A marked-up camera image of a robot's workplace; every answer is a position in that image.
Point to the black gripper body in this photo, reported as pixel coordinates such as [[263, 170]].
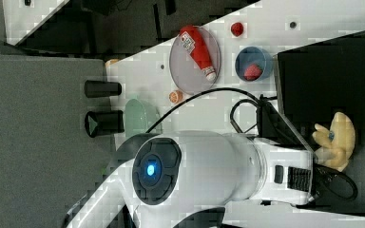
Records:
[[318, 182]]

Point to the peeled plush banana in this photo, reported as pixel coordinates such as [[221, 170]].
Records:
[[336, 144]]

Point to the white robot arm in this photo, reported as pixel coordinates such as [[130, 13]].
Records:
[[185, 179]]

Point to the red strawberry in bowl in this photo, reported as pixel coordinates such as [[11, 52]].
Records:
[[253, 72]]

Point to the blue bowl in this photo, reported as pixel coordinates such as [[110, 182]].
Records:
[[253, 55]]

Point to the orange slice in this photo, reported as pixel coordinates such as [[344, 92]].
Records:
[[175, 96]]

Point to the grey round plate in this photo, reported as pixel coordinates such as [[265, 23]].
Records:
[[185, 73]]

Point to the red ketchup bottle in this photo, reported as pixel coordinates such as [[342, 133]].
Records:
[[193, 43]]

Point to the green colander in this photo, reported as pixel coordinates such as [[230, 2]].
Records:
[[139, 116]]

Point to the black cylinder cup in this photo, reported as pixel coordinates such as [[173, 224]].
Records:
[[97, 89], [104, 123]]

